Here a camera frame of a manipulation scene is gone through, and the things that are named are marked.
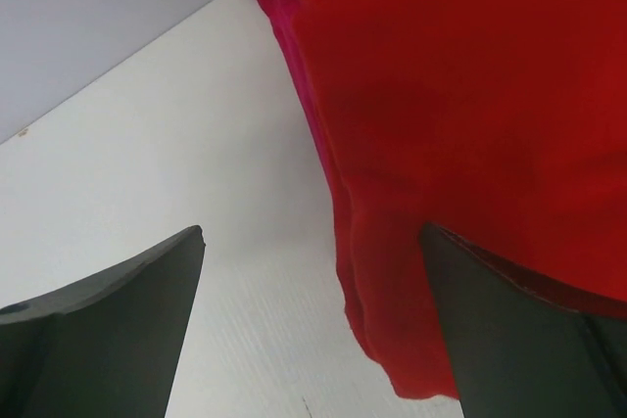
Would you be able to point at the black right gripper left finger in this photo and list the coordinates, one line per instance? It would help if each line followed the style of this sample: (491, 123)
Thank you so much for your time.
(107, 345)

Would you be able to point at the red t shirt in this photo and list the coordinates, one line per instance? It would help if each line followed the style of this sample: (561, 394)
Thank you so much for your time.
(503, 121)

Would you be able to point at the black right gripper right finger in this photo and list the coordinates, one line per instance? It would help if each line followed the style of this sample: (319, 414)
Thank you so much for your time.
(520, 343)

